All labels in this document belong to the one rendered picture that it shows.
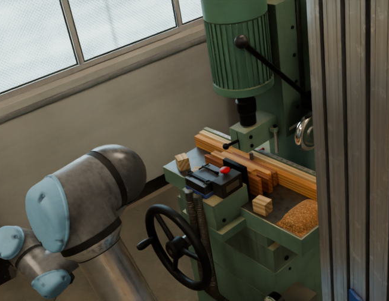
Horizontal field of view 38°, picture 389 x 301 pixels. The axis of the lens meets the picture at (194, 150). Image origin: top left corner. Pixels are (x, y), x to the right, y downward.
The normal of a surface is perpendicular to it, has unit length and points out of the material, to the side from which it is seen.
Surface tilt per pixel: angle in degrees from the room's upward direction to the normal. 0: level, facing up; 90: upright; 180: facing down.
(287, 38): 90
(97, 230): 63
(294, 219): 31
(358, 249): 90
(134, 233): 0
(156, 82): 90
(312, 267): 90
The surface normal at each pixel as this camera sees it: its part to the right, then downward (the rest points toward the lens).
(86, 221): 0.34, -0.02
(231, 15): -0.14, 0.52
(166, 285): -0.15, -0.85
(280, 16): 0.65, 0.30
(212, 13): -0.70, 0.45
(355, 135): -0.92, 0.30
